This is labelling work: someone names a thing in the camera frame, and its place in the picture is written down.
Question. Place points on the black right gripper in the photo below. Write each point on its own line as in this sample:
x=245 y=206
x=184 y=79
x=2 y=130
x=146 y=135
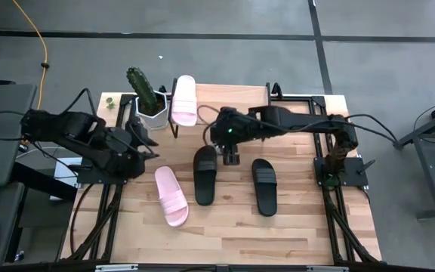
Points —
x=229 y=128

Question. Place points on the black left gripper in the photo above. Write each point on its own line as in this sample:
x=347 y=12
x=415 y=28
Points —
x=127 y=155

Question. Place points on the black slide sandal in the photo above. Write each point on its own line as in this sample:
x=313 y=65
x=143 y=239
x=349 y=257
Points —
x=264 y=189
x=205 y=181

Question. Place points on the pink slide sandal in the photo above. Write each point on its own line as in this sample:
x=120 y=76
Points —
x=170 y=196
x=183 y=98

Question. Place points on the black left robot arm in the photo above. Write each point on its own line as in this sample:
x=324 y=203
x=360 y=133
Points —
x=62 y=126

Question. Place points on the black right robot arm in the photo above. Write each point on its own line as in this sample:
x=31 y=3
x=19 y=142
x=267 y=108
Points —
x=297 y=119

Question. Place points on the white hexagonal plant pot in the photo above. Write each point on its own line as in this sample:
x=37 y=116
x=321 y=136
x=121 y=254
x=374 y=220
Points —
x=157 y=119

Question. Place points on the small green plant sprig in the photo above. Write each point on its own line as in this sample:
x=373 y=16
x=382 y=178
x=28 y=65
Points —
x=110 y=103

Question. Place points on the green cactus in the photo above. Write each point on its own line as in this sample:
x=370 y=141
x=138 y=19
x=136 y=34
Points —
x=142 y=88

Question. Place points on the black metal shoe rack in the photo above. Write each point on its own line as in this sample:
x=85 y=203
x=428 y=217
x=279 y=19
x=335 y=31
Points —
x=293 y=98

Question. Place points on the white box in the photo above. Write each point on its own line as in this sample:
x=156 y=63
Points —
x=64 y=175

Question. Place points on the black desk bar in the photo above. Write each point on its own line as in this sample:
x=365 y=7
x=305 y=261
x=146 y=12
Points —
x=44 y=185

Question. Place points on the black desk surface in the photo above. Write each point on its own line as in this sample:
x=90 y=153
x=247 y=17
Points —
x=2 y=211

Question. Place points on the grey metal stand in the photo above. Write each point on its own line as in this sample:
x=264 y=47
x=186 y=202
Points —
x=427 y=170

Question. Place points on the wooden shelf black metal frame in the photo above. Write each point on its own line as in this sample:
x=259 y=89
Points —
x=232 y=94

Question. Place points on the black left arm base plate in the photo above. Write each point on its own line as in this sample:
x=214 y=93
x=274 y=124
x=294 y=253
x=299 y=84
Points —
x=89 y=178

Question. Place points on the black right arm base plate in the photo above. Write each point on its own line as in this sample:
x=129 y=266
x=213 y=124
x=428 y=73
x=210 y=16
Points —
x=353 y=170

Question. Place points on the silver metal bracket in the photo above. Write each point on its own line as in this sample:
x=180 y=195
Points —
x=115 y=267
x=327 y=269

